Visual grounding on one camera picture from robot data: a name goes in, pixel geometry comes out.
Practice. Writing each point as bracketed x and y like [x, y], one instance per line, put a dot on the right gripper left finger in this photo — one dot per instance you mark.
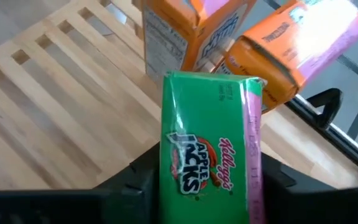
[73, 207]

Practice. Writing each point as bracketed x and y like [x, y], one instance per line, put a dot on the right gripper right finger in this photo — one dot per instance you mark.
[315, 205]

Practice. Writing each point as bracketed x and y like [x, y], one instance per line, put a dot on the green Apple Jacks cereal box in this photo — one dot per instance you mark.
[204, 124]

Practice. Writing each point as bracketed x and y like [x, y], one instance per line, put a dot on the orange cereal box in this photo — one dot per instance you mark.
[291, 46]
[166, 40]

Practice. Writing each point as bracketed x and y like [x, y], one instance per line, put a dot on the slatted wooden shelf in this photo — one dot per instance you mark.
[57, 109]

